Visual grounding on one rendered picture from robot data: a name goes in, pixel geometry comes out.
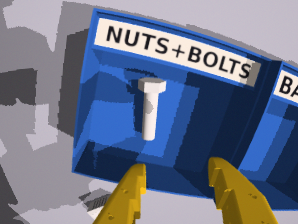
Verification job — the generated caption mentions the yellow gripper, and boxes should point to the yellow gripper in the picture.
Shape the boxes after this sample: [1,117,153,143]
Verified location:
[92,157,278,224]

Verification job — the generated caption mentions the grey hex bolt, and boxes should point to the grey hex bolt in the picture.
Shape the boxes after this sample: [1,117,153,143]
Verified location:
[138,77,166,141]

